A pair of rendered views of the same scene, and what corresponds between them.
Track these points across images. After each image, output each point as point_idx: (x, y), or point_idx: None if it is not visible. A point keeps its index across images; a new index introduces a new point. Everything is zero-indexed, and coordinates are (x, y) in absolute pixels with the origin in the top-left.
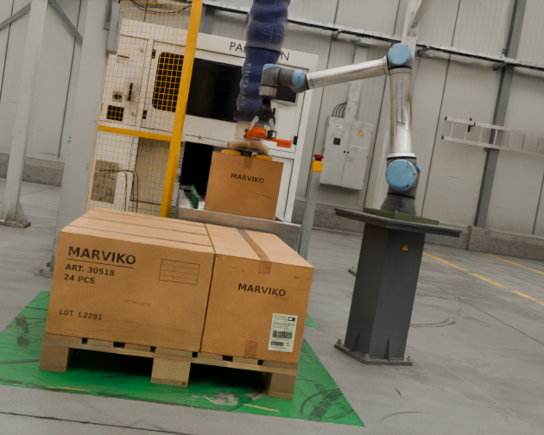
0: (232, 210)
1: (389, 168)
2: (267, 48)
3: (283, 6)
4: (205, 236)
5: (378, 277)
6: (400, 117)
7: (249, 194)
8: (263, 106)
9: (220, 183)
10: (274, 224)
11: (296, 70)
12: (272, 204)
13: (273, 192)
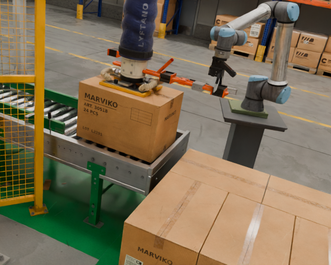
0: (162, 144)
1: (283, 94)
2: None
3: None
4: (274, 210)
5: (254, 152)
6: (287, 58)
7: (169, 126)
8: (233, 71)
9: (159, 129)
10: (183, 140)
11: (244, 32)
12: (176, 125)
13: (177, 116)
